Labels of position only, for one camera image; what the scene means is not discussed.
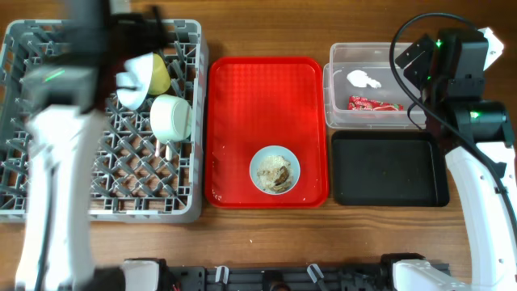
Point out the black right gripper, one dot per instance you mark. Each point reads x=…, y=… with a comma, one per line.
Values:
x=422, y=46

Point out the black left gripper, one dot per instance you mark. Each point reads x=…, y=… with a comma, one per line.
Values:
x=149, y=23

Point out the light blue plate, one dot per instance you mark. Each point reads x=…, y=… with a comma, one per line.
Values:
x=132, y=85

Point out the yellow plastic cup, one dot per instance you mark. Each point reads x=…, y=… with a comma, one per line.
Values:
x=160, y=78

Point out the white napkin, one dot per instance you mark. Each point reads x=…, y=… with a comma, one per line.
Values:
x=359, y=78

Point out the red candy wrapper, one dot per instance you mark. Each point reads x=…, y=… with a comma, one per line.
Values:
x=357, y=103

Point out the pink plastic fork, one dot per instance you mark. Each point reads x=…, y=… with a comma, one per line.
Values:
x=157, y=149

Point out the white plastic spoon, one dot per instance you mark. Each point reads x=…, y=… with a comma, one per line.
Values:
x=169, y=154

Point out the light blue food bowl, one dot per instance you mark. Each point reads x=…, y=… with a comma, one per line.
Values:
x=275, y=150

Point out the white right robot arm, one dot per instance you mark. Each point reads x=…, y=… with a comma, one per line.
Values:
x=445, y=77

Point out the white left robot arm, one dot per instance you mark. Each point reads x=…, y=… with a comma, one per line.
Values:
x=70, y=92

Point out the grey dishwasher rack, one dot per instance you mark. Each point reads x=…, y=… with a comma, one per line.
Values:
x=129, y=183

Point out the clear plastic bin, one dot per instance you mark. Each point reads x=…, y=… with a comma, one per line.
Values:
x=373, y=59

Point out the black plastic tray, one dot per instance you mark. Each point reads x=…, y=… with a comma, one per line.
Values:
x=388, y=168

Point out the red plastic tray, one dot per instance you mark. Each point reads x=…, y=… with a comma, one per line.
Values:
x=255, y=102

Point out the rice and meat leftovers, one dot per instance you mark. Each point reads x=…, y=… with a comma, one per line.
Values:
x=274, y=174

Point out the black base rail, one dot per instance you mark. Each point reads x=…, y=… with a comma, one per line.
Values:
x=349, y=277

